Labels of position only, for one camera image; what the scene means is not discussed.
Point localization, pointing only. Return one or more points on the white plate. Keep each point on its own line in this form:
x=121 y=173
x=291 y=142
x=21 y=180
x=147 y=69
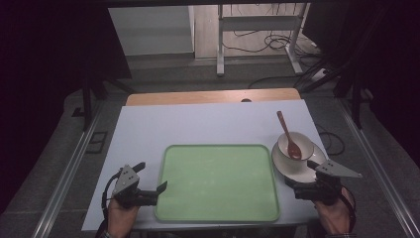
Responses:
x=292 y=168

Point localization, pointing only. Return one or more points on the white bowl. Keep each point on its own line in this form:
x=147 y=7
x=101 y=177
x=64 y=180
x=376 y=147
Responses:
x=305 y=143

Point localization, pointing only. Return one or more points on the white cabinet panel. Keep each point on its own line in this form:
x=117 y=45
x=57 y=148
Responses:
x=152 y=31

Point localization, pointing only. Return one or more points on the person's right hand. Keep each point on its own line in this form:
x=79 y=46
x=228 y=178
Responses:
x=336 y=214

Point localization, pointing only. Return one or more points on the white power strip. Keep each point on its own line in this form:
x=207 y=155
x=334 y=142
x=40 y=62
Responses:
x=319 y=74

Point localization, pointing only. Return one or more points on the person's left hand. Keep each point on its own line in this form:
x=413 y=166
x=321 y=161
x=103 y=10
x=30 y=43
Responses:
x=120 y=219

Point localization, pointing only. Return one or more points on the green plastic tray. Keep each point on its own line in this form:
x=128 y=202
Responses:
x=218 y=181

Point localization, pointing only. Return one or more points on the black metal stand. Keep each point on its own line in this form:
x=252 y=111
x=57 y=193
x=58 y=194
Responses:
x=355 y=92
x=87 y=95

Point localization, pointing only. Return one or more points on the white desk frame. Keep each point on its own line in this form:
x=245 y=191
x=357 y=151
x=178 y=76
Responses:
x=261 y=23

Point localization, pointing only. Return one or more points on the wooden table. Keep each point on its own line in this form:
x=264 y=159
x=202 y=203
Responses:
x=211 y=96

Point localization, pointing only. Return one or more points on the brown wooden spoon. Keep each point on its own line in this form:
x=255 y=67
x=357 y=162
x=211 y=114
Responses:
x=288 y=135

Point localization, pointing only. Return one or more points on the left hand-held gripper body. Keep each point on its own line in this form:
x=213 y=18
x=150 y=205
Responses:
x=127 y=183

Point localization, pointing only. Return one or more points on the aluminium floor rail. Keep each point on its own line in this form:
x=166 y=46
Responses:
x=379 y=172
x=66 y=172

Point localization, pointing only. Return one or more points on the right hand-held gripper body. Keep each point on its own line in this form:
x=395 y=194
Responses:
x=330 y=170

